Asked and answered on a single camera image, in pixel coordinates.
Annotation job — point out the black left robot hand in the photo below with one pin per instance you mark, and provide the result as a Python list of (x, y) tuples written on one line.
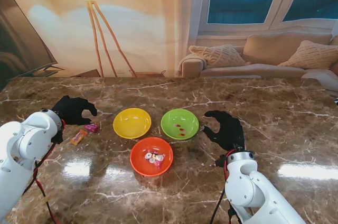
[(71, 110)]

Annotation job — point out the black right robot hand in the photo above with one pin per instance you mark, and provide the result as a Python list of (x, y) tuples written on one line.
[(231, 131)]

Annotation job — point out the orange candy bar wrapper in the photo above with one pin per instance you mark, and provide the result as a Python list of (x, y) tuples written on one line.
[(78, 138)]

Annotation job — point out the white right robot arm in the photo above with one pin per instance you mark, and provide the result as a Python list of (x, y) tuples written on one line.
[(245, 187)]

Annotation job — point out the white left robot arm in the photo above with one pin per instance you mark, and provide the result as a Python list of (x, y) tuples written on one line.
[(21, 142)]

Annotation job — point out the pink candy packet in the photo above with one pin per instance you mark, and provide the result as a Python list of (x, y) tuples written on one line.
[(92, 128)]

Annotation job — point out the green plastic bowl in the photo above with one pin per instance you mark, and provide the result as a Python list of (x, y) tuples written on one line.
[(169, 129)]

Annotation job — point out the yellow plastic bowl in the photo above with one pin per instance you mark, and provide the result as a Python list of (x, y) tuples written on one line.
[(132, 123)]

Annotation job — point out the cream knitted pillow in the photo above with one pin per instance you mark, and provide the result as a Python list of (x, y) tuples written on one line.
[(219, 56), (311, 55)]

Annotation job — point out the orange plastic bowl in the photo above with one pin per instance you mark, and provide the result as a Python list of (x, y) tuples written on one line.
[(142, 166)]

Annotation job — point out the flat screen television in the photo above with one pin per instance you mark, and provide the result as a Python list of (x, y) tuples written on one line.
[(16, 36)]

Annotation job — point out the beige sofa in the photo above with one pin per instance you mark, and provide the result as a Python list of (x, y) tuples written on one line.
[(277, 47)]

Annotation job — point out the black white striped object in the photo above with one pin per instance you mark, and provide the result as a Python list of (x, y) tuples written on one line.
[(336, 101)]

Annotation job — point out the light sheer curtain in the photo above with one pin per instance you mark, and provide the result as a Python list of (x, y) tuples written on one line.
[(190, 10)]

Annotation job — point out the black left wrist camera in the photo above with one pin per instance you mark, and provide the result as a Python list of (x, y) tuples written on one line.
[(57, 136)]

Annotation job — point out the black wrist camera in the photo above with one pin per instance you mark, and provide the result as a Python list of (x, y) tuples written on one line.
[(220, 161), (57, 136)]

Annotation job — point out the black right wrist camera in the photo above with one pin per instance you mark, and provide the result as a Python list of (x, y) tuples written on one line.
[(220, 161)]

